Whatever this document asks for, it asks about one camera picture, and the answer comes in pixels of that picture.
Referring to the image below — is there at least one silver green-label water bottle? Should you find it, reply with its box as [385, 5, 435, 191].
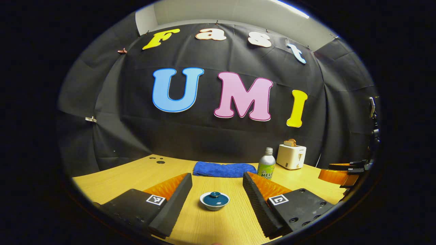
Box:
[257, 147, 276, 180]

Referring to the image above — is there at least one blue towel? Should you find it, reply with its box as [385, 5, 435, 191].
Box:
[193, 161, 258, 178]

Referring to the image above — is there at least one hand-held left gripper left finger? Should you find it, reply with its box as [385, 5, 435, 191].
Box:
[99, 173, 193, 239]

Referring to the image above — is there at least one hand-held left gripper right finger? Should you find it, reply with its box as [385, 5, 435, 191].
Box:
[243, 171, 335, 239]

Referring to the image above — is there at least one black backdrop cloth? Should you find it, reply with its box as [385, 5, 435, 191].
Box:
[56, 22, 380, 177]

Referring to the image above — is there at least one white toaster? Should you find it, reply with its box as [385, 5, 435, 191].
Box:
[276, 144, 307, 170]

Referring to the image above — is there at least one white teacup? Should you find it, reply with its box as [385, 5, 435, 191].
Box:
[200, 196, 230, 211]

